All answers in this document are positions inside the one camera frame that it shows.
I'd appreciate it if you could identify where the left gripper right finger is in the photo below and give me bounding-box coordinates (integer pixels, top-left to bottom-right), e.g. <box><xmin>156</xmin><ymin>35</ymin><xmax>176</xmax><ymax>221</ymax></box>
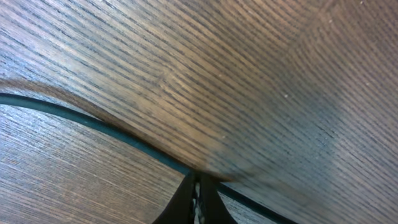
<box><xmin>199</xmin><ymin>174</ymin><xmax>237</xmax><ymax>224</ymax></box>

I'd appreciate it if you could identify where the thick black USB cable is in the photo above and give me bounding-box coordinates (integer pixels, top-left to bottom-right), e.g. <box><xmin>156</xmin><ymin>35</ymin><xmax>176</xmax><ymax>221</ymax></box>
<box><xmin>0</xmin><ymin>92</ymin><xmax>299</xmax><ymax>224</ymax></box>

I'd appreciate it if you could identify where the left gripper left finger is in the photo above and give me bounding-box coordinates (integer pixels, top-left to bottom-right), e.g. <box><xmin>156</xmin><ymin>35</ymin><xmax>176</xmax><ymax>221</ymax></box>
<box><xmin>152</xmin><ymin>173</ymin><xmax>195</xmax><ymax>224</ymax></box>

